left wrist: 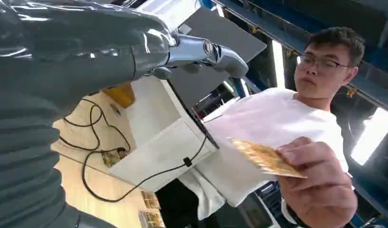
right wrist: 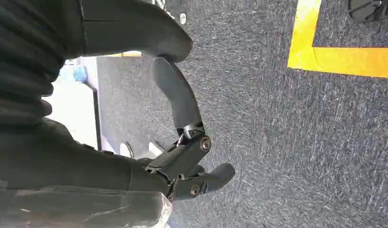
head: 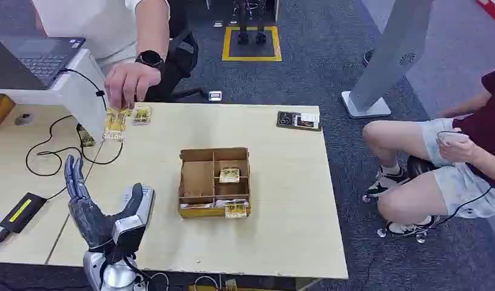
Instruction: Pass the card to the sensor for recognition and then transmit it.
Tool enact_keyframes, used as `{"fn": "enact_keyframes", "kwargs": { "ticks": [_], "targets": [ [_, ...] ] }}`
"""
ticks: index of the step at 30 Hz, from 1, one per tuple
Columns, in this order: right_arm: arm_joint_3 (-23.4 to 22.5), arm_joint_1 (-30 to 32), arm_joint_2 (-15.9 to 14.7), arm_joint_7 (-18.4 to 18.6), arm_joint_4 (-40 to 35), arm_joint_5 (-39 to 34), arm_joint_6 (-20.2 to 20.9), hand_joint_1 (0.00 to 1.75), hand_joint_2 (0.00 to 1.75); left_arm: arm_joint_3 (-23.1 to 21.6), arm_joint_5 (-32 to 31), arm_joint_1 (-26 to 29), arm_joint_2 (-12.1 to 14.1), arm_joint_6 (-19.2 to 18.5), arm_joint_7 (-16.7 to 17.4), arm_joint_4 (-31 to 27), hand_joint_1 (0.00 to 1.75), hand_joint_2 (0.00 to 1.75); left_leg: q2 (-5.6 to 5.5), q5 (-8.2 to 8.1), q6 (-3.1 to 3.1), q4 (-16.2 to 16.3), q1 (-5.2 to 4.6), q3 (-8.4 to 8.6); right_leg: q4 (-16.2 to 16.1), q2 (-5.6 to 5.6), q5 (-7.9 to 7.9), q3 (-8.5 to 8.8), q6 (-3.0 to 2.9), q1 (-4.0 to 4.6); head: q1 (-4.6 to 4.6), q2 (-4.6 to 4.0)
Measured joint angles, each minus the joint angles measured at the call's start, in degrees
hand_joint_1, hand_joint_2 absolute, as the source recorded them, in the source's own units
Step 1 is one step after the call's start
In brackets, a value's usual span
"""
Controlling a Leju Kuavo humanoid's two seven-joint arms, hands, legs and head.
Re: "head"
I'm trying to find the seated person's hand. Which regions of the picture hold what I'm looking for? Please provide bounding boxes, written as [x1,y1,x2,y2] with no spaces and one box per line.
[436,130,480,164]

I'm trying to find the standing person's hand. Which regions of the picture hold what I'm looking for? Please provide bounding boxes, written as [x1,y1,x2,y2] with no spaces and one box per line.
[104,62,162,110]

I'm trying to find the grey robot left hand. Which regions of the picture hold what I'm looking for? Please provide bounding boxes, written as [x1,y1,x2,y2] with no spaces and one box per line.
[64,154,156,258]

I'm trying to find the white handheld controller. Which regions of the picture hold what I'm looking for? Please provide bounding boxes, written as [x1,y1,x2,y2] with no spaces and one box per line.
[436,131,470,146]

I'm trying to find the yellow printed card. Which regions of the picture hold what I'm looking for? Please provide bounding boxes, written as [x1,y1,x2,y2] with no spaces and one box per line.
[103,107,129,143]
[224,202,248,220]
[131,105,152,126]
[219,167,241,184]

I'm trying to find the seated person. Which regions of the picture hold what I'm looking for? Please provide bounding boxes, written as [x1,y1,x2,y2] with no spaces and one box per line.
[361,66,495,238]

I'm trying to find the black wristwatch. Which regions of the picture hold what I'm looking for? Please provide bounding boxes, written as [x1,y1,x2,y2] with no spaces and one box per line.
[135,50,165,69]

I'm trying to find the black rolling stool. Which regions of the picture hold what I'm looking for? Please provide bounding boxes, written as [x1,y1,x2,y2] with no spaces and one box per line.
[361,155,442,244]

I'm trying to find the white laptop stand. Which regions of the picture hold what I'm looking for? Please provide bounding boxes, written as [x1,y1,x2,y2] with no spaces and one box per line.
[0,48,108,142]

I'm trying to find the black office chair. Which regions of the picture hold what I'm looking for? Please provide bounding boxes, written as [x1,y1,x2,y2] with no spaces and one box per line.
[144,0,223,104]

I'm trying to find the standing person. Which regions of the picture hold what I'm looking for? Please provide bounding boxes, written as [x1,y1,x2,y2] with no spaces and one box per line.
[30,0,171,110]

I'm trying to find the black power adapter yellow label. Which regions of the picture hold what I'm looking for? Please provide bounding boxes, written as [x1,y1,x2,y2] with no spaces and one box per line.
[0,192,48,253]

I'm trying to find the dark laptop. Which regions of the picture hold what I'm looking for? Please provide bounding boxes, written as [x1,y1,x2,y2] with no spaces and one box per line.
[0,33,87,91]

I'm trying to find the flat pale cards stack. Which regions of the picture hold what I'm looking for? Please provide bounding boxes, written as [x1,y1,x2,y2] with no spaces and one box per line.
[180,199,250,210]

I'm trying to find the small grey round object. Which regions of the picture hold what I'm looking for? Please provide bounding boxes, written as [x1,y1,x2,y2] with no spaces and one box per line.
[13,113,35,127]

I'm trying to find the wooden card box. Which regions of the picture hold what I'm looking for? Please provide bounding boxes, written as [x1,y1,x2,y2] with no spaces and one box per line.
[178,147,253,220]

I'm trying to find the grey white floor pillar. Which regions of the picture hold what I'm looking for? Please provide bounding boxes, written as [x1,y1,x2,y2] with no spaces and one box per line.
[341,0,433,119]

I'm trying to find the yellow tape floor square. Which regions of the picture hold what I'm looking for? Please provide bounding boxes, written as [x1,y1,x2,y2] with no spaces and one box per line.
[222,25,283,62]

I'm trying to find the black robot legs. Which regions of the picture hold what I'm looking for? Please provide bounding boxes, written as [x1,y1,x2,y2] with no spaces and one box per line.
[233,0,268,45]

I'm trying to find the red floor strip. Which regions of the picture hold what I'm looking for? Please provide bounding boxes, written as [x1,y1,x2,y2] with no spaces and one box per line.
[475,0,495,30]

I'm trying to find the black controller cable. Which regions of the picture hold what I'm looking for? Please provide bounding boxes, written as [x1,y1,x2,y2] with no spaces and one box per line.
[385,130,494,238]

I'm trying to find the black power cable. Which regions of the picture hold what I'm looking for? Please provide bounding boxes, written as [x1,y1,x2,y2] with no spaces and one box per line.
[25,68,124,178]

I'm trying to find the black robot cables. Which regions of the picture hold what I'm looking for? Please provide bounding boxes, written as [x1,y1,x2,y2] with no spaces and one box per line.
[144,272,222,291]

